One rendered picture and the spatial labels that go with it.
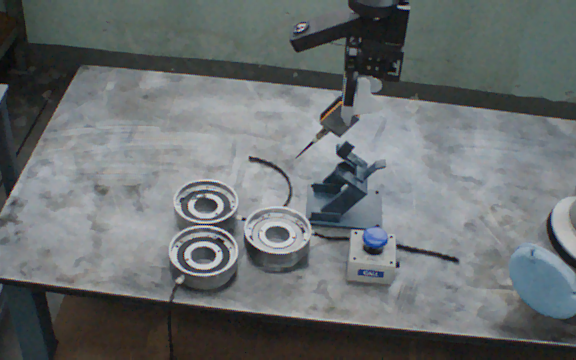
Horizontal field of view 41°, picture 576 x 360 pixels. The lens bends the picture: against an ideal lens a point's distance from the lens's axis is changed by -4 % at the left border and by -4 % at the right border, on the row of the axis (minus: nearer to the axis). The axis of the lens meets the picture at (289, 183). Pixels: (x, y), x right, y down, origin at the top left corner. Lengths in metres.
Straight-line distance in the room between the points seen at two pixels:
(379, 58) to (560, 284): 0.40
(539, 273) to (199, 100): 0.80
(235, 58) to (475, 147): 1.58
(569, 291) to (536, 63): 2.00
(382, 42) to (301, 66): 1.82
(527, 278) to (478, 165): 0.47
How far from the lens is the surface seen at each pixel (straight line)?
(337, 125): 1.22
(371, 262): 1.20
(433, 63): 2.93
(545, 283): 1.06
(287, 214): 1.28
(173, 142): 1.46
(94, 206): 1.34
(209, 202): 1.31
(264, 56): 2.94
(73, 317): 1.51
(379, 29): 1.13
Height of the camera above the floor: 1.70
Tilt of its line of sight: 41 degrees down
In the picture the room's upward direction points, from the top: 5 degrees clockwise
